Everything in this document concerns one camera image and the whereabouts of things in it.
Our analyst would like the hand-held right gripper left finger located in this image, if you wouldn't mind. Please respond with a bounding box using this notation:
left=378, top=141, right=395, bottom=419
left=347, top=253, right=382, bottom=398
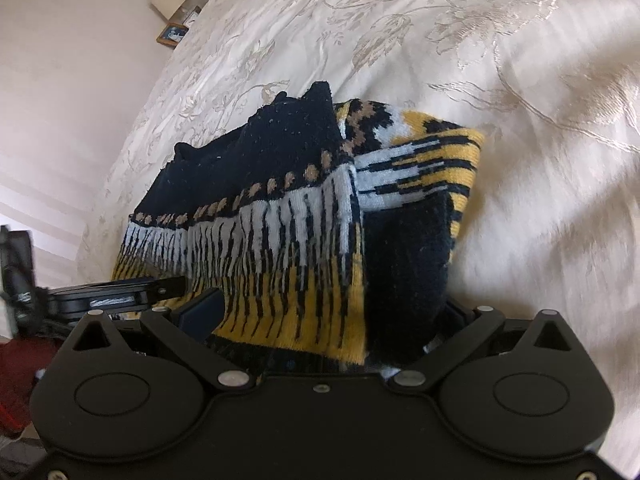
left=69, top=287, right=250, bottom=392

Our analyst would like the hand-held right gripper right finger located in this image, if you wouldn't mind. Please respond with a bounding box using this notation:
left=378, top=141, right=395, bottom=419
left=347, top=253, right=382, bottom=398
left=388, top=299, right=577, bottom=394

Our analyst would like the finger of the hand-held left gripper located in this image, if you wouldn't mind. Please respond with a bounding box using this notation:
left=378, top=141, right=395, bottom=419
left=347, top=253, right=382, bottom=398
left=46, top=276, right=187, bottom=316

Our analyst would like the zigzag patterned knit sweater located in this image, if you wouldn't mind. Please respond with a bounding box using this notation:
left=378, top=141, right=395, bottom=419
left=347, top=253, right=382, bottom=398
left=111, top=80, right=487, bottom=377

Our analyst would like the dark red patterned cloth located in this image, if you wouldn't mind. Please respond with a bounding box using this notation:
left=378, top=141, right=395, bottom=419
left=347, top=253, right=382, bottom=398
left=0, top=336, right=68, bottom=438

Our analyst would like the white embroidered bedspread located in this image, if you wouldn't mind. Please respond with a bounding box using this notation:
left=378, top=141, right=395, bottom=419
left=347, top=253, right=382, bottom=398
left=75, top=0, right=640, bottom=466

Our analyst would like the wooden picture frame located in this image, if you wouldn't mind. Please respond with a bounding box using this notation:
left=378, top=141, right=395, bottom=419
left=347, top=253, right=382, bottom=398
left=156, top=22, right=190, bottom=47

